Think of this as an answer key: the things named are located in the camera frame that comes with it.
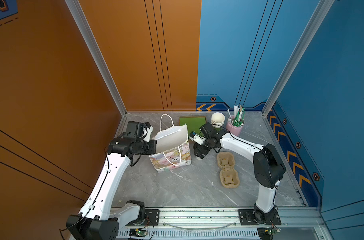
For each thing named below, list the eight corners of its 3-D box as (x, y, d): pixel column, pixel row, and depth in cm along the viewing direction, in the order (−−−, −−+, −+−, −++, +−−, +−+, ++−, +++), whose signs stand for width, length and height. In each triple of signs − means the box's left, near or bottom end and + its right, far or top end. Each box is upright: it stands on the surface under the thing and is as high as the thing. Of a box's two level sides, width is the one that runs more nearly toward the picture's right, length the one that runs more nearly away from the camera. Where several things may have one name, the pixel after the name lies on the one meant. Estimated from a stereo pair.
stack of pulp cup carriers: (220, 189, 84) (222, 186, 79) (216, 156, 97) (217, 152, 93) (238, 189, 84) (241, 186, 79) (231, 156, 97) (233, 152, 93)
